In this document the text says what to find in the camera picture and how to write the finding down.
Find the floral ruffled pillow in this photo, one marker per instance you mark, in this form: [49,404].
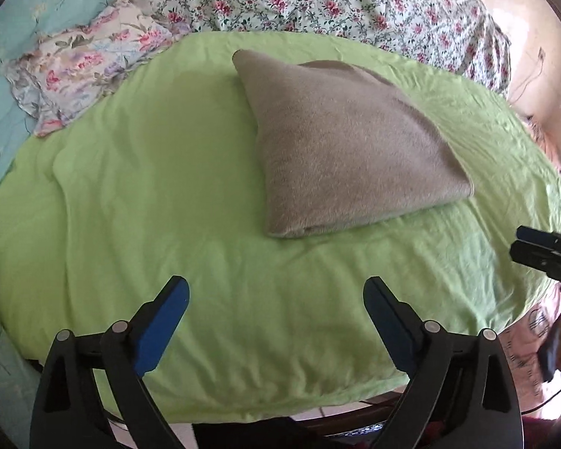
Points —
[84,65]

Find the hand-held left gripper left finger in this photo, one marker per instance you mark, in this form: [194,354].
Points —
[161,332]

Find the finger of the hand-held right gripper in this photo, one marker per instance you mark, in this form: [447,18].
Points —
[551,262]
[547,238]

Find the teal floral blanket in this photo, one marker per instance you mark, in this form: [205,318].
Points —
[37,0]

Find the light green bed sheet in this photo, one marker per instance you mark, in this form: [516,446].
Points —
[145,196]

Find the pink printed blanket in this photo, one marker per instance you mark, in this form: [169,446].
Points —
[523,365]

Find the floral bedspread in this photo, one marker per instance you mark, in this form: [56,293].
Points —
[308,0]

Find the person's dark pants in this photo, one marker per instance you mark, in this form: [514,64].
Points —
[243,437]

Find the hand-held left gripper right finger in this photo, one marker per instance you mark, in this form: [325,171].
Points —
[392,332]

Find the grey-brown towel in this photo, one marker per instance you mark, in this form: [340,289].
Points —
[346,149]

